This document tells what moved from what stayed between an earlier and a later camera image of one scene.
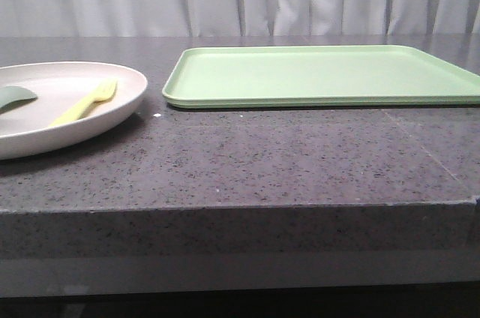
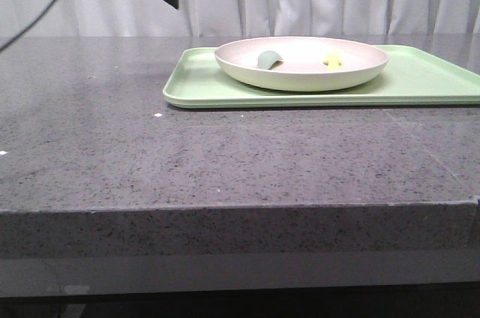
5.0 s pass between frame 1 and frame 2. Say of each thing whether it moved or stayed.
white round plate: moved
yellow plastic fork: moved
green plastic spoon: moved
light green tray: stayed
